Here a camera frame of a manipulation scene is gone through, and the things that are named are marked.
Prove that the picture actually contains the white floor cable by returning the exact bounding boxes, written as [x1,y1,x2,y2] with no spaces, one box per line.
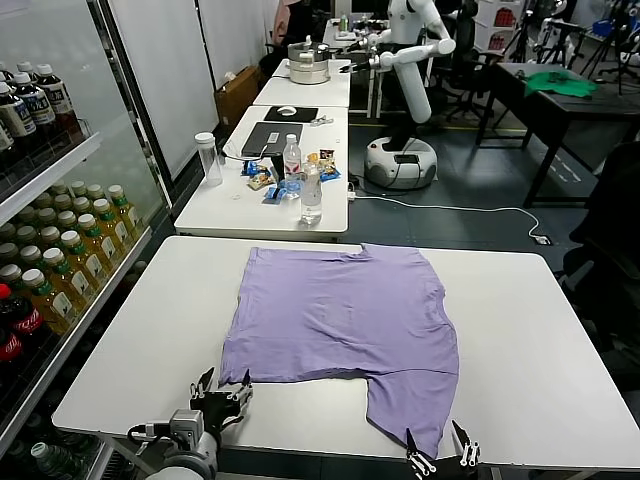
[349,192,544,239]

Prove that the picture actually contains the black metal table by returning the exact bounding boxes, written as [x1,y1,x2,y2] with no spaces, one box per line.
[477,60,640,209]

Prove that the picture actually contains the white table with steamer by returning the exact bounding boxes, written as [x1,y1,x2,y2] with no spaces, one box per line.
[252,58,353,108]

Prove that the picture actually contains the pink garment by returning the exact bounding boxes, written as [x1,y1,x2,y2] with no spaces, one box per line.
[273,0,299,46]

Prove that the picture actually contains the black mouse pad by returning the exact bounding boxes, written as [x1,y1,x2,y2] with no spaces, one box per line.
[263,105,320,122]

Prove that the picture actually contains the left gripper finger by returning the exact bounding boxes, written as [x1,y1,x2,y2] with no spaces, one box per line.
[189,368,216,401]
[228,369,254,404]

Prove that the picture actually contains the clear tumbler white lid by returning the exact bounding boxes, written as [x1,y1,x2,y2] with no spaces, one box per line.
[194,131,224,187]

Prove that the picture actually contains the water bottle red label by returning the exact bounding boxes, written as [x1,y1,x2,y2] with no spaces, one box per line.
[282,132,305,182]

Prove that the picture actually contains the white cluttered table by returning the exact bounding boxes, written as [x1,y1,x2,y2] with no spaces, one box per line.
[322,17,396,51]

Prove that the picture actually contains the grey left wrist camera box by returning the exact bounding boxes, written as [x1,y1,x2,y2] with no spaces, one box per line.
[169,408,207,442]

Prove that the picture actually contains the green cloth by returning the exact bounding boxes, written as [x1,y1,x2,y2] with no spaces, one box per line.
[523,71,600,99]

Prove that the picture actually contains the tall clear water bottle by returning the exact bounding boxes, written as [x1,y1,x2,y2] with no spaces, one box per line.
[299,160,324,226]

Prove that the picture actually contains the white table with snacks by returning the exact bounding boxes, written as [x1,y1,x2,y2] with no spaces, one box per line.
[173,104,350,239]

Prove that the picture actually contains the large black chair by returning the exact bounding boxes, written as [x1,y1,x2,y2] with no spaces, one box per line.
[562,142,640,371]

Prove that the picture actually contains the green cap water bottle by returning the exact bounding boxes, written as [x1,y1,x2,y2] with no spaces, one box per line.
[30,441,76,480]

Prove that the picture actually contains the white robot arm bent elbow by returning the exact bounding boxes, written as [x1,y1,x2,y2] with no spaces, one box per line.
[339,19,457,76]

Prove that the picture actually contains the white laptop cable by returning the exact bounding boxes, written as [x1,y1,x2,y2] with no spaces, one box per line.
[222,139,271,162]

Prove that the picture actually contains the red label cola bottle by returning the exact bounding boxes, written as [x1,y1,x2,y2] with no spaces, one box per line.
[0,283,49,351]
[0,327,26,384]

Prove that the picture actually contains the purple t-shirt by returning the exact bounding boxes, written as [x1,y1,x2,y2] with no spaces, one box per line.
[220,243,460,460]

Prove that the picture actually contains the glass door drink cabinet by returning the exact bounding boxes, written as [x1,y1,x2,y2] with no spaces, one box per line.
[0,0,174,480]

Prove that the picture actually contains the black office chair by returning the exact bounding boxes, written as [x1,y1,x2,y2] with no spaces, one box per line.
[442,0,497,121]

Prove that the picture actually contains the brown cardboard box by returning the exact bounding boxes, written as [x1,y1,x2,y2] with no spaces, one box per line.
[214,65,261,126]

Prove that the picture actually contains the white wheeled robot body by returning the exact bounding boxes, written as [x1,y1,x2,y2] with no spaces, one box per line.
[363,0,446,190]

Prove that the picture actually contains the white shelf red boxes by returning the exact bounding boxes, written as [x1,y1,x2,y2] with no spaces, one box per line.
[474,0,524,51]

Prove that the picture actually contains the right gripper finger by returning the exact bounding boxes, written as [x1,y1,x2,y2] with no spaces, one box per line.
[405,428,437,475]
[451,419,483,469]

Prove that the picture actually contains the black laptop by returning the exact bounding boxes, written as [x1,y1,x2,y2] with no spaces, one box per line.
[241,121,305,157]

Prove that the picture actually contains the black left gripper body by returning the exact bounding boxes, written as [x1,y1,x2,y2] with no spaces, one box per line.
[192,392,250,430]

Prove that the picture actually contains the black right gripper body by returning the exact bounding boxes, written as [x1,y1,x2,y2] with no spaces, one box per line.
[412,457,494,480]

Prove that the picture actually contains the black camera tripod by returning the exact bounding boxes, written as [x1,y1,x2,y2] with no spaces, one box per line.
[502,19,540,64]

